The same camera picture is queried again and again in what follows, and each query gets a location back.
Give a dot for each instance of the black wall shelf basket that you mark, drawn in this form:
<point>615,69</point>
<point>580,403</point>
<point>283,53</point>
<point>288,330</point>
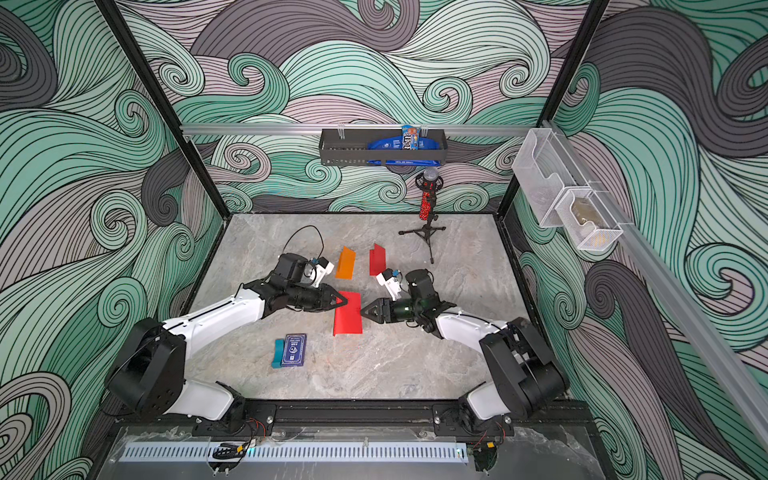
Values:
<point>350,149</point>

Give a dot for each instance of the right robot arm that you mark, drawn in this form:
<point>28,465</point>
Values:
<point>525,373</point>

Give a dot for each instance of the aluminium rail back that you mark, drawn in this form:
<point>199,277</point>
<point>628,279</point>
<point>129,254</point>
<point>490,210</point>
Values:
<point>305,129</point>

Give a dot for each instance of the orange square paper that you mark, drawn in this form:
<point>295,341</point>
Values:
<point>346,264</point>

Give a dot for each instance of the clear plastic bin large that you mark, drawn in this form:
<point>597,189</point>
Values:
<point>545,171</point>

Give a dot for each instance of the blue snack package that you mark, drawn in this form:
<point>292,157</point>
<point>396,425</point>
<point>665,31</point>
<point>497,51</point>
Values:
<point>411,138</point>

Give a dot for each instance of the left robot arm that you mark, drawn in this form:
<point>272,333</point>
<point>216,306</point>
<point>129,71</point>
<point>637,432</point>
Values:
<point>148,373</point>

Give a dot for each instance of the red square paper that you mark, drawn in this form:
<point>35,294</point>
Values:
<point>348,318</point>
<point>377,260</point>

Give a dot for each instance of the blue card box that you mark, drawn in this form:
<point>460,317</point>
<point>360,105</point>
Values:
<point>294,351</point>

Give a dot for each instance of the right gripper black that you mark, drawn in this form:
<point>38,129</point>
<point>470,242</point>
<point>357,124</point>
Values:
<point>385,311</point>

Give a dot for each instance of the teal small block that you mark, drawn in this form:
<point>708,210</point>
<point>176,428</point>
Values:
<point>279,347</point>

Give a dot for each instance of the aluminium rail right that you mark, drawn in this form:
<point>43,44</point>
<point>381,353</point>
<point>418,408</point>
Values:
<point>675,297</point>

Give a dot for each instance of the aluminium rail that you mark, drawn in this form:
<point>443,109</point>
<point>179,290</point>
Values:
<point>305,129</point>
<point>675,297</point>

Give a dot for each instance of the clear plastic bin small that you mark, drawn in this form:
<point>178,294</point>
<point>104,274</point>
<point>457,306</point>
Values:
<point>589,225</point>

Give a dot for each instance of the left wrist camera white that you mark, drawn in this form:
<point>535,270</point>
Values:
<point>321,267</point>

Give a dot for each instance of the white slotted cable duct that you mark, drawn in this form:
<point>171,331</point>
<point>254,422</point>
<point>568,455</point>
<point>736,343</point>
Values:
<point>312,452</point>

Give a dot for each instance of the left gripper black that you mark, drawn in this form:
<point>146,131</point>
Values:
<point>324,299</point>

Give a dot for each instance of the black front base frame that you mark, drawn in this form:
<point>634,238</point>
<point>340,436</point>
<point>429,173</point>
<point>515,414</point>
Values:
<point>441,417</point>

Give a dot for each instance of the black mini tripod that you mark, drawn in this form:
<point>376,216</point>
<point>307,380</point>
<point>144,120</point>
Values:
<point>427,230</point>

